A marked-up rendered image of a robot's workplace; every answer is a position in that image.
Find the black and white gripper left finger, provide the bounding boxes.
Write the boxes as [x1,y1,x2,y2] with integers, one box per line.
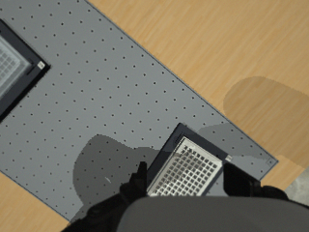
[61,161,148,232]

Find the clear well plate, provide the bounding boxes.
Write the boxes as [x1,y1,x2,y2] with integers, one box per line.
[0,35,31,101]

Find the grey flat base plate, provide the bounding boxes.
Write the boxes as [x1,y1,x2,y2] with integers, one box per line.
[0,0,279,223]

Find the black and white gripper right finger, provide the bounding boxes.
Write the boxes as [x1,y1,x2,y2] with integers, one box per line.
[223,163,309,210]

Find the white well plate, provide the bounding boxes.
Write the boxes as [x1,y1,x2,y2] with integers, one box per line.
[147,136,222,196]

